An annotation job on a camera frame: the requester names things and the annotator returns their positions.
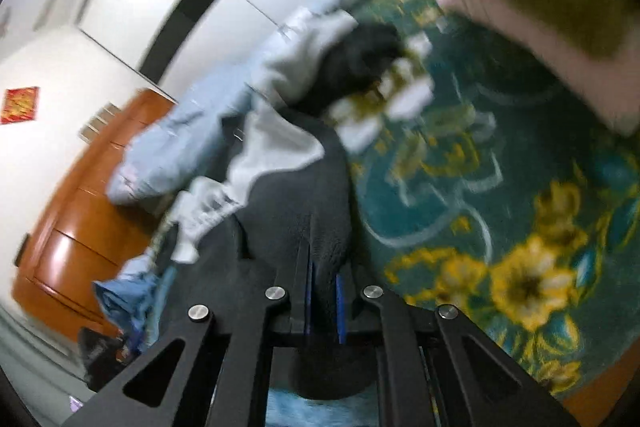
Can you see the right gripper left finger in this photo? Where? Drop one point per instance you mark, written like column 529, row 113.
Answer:
column 202, row 373

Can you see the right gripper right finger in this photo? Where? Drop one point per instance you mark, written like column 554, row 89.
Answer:
column 436, row 367

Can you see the black grey fleece hoodie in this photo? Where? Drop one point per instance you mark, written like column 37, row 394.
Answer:
column 285, row 192

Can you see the blue crumpled garment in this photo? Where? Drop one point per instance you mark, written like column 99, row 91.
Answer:
column 135, row 299

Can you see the teal floral bed blanket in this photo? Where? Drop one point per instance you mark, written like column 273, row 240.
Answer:
column 482, row 182

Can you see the orange wooden headboard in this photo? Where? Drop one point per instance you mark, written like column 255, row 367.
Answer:
column 81, row 237

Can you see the light blue floral quilt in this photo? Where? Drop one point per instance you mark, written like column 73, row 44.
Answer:
column 200, row 126

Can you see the wall switch panel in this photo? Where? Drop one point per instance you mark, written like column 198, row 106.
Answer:
column 98, row 122

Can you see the red wall decoration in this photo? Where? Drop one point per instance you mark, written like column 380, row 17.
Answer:
column 19, row 105

